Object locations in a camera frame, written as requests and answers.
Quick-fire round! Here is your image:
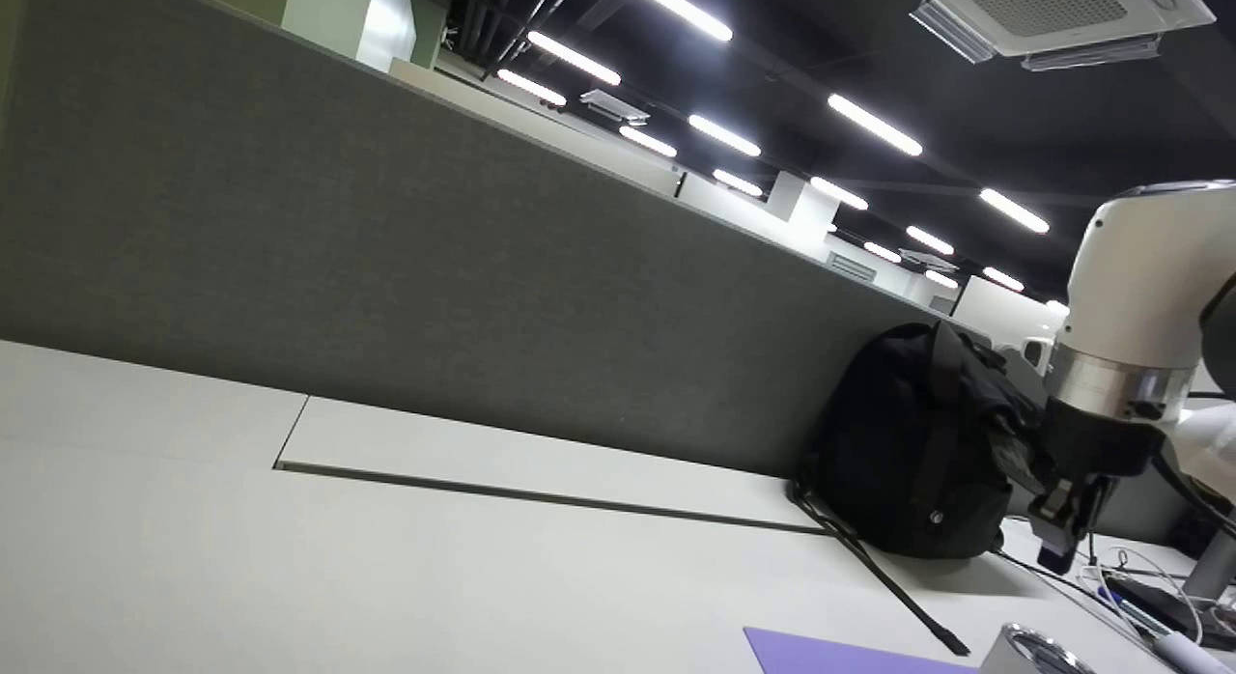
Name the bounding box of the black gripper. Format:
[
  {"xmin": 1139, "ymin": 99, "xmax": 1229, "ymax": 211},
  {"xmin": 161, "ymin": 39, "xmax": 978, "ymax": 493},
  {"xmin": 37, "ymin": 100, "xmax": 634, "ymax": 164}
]
[{"xmin": 1027, "ymin": 398, "xmax": 1166, "ymax": 575}]

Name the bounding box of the silver metal cup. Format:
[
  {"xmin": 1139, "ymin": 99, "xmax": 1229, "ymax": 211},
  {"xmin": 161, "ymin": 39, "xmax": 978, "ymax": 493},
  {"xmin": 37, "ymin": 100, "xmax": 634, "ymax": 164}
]
[{"xmin": 979, "ymin": 622, "xmax": 1099, "ymax": 674}]

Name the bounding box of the black flat device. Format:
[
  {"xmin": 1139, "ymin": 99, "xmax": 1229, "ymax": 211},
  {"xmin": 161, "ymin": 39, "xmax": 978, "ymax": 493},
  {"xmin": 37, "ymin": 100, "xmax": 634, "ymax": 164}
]
[{"xmin": 1104, "ymin": 576, "xmax": 1236, "ymax": 653}]

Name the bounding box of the grey pole stand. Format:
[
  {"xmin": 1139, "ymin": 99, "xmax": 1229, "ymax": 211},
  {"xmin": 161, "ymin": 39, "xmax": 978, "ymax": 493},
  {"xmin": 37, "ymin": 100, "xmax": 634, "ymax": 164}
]
[{"xmin": 1182, "ymin": 527, "xmax": 1236, "ymax": 604}]

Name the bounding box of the black backpack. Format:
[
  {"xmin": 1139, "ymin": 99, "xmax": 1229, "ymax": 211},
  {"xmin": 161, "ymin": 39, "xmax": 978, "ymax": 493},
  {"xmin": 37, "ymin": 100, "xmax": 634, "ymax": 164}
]
[{"xmin": 786, "ymin": 319, "xmax": 1052, "ymax": 658}]

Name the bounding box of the white cylindrical object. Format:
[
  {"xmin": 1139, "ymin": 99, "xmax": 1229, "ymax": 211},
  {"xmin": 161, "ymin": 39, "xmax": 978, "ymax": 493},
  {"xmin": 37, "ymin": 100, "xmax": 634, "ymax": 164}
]
[{"xmin": 1153, "ymin": 631, "xmax": 1236, "ymax": 674}]

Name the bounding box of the purple sheet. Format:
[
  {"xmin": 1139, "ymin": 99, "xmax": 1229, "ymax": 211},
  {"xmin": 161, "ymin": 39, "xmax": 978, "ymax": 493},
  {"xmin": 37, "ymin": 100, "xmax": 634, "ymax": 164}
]
[{"xmin": 743, "ymin": 627, "xmax": 982, "ymax": 674}]

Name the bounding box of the large ceiling air conditioner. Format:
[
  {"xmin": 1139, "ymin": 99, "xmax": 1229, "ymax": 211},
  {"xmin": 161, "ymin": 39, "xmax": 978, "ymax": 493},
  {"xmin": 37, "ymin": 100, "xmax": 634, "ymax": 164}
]
[{"xmin": 908, "ymin": 0, "xmax": 1218, "ymax": 73}]

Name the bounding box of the small ceiling air conditioner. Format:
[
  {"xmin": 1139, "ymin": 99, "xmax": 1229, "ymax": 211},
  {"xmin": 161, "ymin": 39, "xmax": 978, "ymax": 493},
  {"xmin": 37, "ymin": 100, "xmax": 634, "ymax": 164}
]
[{"xmin": 579, "ymin": 89, "xmax": 651, "ymax": 126}]

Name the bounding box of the grey desk partition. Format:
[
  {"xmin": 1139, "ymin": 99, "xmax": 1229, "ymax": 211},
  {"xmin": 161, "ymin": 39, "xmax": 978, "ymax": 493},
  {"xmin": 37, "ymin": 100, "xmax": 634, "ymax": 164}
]
[{"xmin": 0, "ymin": 0, "xmax": 976, "ymax": 538}]

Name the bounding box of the black cable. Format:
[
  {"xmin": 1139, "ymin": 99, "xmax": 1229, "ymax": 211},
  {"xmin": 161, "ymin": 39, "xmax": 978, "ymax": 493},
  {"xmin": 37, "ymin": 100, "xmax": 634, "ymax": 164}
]
[{"xmin": 995, "ymin": 548, "xmax": 1160, "ymax": 648}]

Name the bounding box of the white cable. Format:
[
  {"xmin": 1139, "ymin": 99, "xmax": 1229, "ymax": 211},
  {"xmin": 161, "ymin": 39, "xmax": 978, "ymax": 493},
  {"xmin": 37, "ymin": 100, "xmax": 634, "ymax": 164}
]
[{"xmin": 1080, "ymin": 547, "xmax": 1236, "ymax": 646}]

